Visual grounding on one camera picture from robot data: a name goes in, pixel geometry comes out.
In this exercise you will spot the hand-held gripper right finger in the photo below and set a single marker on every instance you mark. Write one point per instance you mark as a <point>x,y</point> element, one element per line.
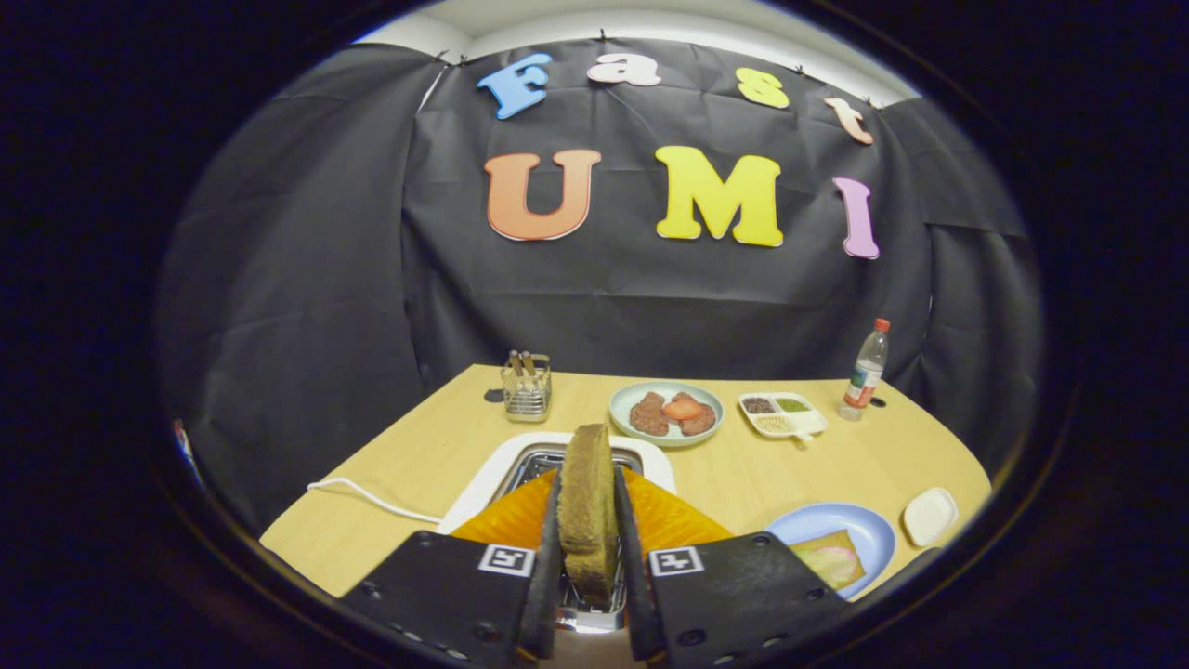
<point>641,595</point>

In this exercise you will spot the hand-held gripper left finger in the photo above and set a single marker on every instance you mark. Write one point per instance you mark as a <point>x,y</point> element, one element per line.
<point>543,595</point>

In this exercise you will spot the brown toast slice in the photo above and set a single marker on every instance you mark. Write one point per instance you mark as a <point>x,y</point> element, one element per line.
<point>587,502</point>

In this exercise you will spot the white toaster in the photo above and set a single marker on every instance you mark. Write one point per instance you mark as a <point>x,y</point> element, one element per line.
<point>502,465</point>

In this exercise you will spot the brown meat patty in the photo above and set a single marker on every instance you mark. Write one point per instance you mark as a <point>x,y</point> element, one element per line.
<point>647,415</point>
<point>701,425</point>

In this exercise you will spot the tan bread slice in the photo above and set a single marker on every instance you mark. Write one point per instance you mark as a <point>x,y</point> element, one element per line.
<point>817,539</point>

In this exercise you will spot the red tomato slice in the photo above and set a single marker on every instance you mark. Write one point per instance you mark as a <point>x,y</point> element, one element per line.
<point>682,409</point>

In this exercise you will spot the light green plate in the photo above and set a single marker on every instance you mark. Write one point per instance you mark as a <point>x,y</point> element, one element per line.
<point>711,395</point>

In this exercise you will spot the blue round plate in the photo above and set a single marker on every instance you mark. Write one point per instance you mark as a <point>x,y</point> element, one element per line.
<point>864,530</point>

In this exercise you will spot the white divided condiment dish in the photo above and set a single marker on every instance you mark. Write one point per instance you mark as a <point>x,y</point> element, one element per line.
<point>808,423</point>

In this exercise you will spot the black backdrop cloth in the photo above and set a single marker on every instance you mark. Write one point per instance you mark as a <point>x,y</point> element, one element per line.
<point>650,297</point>

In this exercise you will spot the white square plate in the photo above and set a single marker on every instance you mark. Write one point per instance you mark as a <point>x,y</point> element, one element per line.
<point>931,516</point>

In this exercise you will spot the clear plastic water bottle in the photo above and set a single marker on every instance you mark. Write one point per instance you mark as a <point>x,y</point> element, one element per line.
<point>864,376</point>

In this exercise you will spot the small red white object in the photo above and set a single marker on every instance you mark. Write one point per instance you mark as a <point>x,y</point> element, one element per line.
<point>183,437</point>

